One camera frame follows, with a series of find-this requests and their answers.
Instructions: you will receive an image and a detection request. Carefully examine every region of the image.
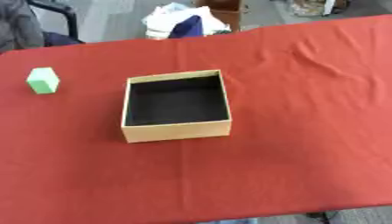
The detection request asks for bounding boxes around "tan cardboard box black inside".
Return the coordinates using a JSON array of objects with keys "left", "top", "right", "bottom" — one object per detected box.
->
[{"left": 119, "top": 69, "right": 233, "bottom": 144}]

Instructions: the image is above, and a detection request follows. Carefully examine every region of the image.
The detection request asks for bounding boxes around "white and blue bag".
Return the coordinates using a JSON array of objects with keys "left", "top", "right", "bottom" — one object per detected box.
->
[{"left": 141, "top": 3, "right": 233, "bottom": 40}]

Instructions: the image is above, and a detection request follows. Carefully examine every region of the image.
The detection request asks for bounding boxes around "brown wooden furniture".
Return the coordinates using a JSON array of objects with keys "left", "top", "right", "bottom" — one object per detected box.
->
[{"left": 192, "top": 0, "right": 249, "bottom": 32}]

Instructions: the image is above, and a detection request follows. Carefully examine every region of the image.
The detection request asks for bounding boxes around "green block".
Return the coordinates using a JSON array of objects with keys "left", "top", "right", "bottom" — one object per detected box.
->
[{"left": 24, "top": 66, "right": 61, "bottom": 95}]

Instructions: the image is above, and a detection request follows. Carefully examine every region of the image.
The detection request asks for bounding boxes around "black chair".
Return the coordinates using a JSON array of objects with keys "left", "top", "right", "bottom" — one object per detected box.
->
[{"left": 25, "top": 0, "right": 81, "bottom": 41}]

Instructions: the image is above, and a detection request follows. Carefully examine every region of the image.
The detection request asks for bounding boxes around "person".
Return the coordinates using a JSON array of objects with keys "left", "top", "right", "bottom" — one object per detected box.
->
[{"left": 0, "top": 0, "right": 85, "bottom": 54}]

